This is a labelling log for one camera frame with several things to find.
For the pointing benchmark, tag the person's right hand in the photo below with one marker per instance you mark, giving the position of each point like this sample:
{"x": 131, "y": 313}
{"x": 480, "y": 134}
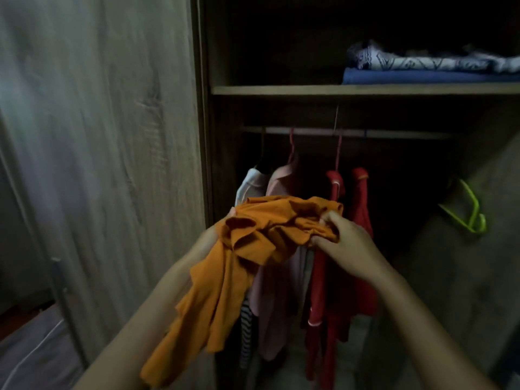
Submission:
{"x": 353, "y": 251}

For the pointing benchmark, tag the person's left hand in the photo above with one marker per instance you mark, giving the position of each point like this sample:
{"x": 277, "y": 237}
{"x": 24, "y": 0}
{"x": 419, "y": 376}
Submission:
{"x": 209, "y": 245}

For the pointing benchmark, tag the orange shirt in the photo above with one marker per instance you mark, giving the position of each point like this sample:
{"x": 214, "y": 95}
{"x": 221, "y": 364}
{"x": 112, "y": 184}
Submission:
{"x": 239, "y": 259}

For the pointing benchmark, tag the red polo shirt white trim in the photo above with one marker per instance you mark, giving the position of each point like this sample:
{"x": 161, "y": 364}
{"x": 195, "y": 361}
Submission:
{"x": 319, "y": 312}

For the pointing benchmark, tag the green hanger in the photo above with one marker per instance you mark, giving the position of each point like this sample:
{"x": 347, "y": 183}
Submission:
{"x": 473, "y": 221}

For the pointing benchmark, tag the wooden wardrobe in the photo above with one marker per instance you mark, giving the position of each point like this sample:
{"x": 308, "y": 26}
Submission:
{"x": 122, "y": 138}

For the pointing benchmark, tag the person's left forearm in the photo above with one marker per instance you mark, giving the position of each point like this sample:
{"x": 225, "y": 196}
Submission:
{"x": 134, "y": 345}

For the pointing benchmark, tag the white navy striped shirt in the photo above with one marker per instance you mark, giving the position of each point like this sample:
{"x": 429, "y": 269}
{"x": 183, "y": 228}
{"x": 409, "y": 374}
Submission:
{"x": 252, "y": 184}

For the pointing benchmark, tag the pink shirt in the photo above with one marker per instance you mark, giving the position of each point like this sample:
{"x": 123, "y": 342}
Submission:
{"x": 280, "y": 312}

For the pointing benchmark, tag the blue folded blanket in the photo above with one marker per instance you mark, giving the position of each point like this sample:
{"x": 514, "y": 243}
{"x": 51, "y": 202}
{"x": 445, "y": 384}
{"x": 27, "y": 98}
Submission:
{"x": 406, "y": 77}

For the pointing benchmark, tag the white patterned blanket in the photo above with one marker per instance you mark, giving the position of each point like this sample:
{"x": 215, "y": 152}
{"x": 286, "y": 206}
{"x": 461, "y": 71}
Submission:
{"x": 406, "y": 60}

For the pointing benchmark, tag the grey bedding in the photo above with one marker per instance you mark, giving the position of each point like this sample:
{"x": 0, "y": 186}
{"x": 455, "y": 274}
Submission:
{"x": 36, "y": 353}

